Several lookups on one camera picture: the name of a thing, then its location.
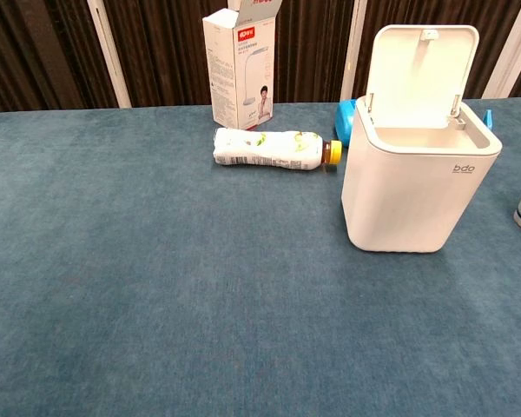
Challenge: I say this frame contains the white plastic container lid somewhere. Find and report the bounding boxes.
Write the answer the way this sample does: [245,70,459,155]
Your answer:
[365,24,480,130]

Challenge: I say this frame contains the white plastic trash bin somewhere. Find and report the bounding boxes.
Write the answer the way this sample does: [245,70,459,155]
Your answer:
[340,94,504,255]

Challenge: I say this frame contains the yellow-capped tea bottle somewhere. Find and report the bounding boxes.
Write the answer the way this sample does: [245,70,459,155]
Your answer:
[212,127,344,171]

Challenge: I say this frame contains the blue plastic object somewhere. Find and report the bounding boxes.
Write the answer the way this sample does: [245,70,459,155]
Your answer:
[331,98,358,149]

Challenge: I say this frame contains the blue tablecloth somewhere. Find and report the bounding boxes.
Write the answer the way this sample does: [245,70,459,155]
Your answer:
[0,97,521,417]

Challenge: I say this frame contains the white desk lamp carton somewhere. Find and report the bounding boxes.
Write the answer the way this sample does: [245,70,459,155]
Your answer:
[201,0,284,131]

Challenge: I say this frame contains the dark brown pleated curtain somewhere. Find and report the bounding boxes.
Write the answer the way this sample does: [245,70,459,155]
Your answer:
[0,0,521,114]

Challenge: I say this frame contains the white vertical frame bar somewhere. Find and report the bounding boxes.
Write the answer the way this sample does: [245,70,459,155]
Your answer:
[86,0,133,109]
[481,0,521,100]
[340,0,369,103]

